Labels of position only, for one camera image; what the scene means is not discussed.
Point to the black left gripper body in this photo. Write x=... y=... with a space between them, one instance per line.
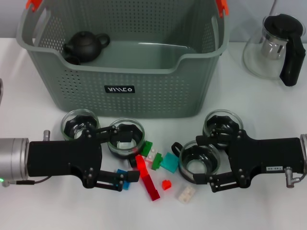
x=62 y=158

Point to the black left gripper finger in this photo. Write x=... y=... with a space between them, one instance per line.
x=133 y=176
x=126 y=136

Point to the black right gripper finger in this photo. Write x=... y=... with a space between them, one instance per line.
x=200 y=179
x=204 y=140

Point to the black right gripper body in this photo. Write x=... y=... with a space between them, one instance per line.
x=263 y=155

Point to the blue square toy brick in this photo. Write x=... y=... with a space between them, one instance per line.
x=125 y=186

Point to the glass teacup black sleeve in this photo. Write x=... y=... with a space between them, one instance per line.
x=225 y=118
x=199 y=165

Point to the glass jar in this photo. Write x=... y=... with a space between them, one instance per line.
x=72 y=121
x=137 y=134

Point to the grey perforated plastic storage bin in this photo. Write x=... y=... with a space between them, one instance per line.
x=144 y=100

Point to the bright red long brick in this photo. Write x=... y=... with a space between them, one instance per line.
x=141 y=166

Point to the translucent white toy brick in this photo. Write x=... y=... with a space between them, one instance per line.
x=185 y=194

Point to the dark red long brick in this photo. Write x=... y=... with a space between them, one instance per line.
x=151 y=188

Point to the green toy brick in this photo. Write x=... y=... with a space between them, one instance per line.
x=157 y=163
x=146 y=148

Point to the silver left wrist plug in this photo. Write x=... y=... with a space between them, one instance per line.
x=46 y=135

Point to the small white toy brick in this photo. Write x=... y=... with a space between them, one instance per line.
x=153 y=153

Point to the tiny red toy brick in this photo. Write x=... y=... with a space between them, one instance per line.
x=167 y=185

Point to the teal square toy brick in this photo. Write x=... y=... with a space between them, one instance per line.
x=169 y=163

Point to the black clay teapot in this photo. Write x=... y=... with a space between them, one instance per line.
x=84 y=46

